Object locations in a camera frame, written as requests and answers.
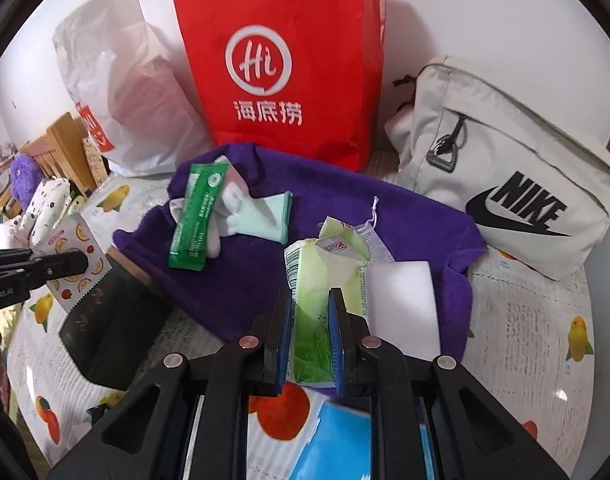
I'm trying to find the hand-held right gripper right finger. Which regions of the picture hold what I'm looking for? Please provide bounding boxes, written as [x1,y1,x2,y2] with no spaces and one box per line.
[327,287,570,480]

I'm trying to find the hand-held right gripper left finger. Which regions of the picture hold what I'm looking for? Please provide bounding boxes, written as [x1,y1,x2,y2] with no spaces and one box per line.
[47,287,293,480]

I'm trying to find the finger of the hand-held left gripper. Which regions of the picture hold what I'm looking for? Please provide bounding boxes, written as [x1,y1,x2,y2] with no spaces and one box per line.
[0,249,90,291]

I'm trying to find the fruit print sachet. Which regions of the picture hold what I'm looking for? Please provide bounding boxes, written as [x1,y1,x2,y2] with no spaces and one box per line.
[37,212,114,313]

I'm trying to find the light green tissue packet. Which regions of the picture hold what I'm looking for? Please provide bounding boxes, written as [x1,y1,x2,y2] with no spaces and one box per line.
[284,215,373,387]

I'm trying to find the white sponge block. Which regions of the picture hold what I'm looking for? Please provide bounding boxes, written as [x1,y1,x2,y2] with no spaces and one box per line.
[366,259,442,361]

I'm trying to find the dark tea tin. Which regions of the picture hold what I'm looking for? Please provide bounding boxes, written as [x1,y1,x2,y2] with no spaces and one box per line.
[59,260,173,391]

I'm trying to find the green sachet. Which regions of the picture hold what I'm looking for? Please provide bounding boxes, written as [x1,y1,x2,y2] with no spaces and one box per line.
[169,162,230,272]

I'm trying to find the white sock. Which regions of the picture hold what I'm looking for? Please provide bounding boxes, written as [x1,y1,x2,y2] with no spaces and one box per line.
[167,155,250,261]

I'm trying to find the white spotted pillow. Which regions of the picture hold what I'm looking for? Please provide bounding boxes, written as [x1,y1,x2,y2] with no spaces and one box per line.
[5,177,78,251]

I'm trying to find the purple towel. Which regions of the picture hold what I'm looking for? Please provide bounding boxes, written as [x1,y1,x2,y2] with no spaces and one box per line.
[112,142,488,361]

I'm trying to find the purple plush toy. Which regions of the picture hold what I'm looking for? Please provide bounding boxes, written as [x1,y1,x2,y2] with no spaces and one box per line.
[10,155,43,211]

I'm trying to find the blue tissue pack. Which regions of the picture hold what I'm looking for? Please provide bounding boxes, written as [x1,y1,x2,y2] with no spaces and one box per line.
[287,400,436,480]

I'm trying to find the wooden bed headboard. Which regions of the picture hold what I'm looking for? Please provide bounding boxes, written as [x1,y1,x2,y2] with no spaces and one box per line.
[20,112,108,198]

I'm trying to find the fruit print tablecloth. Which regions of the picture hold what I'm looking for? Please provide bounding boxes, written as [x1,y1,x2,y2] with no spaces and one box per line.
[5,150,608,480]

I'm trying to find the white plastic bag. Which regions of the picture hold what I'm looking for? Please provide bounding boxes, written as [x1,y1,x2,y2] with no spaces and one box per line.
[52,0,216,177]

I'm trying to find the grey waist bag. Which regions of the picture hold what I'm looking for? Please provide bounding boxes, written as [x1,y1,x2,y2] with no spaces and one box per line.
[385,55,610,282]

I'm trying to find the red paper bag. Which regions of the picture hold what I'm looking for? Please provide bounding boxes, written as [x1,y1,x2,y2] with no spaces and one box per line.
[172,0,388,173]

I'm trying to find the small white drawstring pouch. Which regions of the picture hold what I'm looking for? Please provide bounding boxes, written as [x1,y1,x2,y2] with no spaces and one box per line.
[357,196,396,263]

